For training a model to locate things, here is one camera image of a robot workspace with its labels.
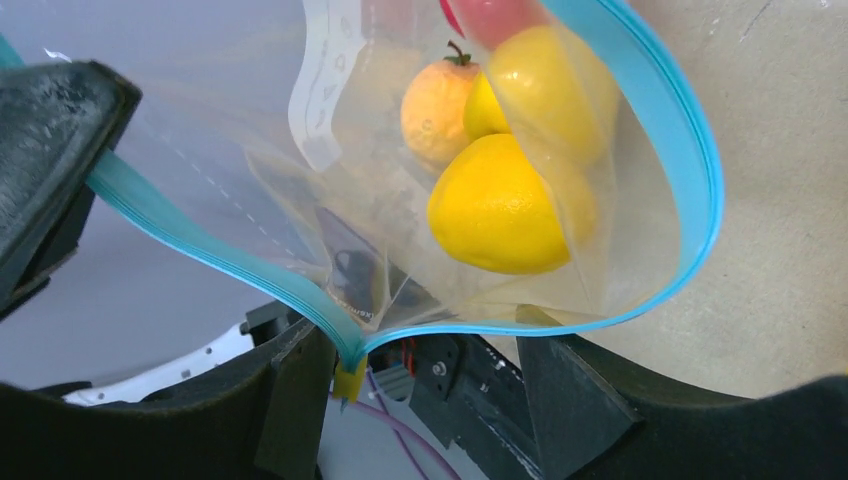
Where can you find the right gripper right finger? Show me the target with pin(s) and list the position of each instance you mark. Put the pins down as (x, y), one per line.
(598, 415)

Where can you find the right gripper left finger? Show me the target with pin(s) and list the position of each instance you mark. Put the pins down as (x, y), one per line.
(257, 416)

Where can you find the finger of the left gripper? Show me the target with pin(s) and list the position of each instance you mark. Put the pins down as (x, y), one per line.
(56, 122)

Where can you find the yellow lemon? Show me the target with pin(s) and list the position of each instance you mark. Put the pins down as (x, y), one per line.
(491, 209)

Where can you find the clear zip bag blue zipper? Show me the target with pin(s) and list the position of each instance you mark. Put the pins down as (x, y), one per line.
(268, 146)

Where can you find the orange peach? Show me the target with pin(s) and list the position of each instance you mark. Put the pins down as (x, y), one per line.
(432, 109)

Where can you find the red apple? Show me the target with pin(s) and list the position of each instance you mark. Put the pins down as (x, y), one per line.
(491, 22)

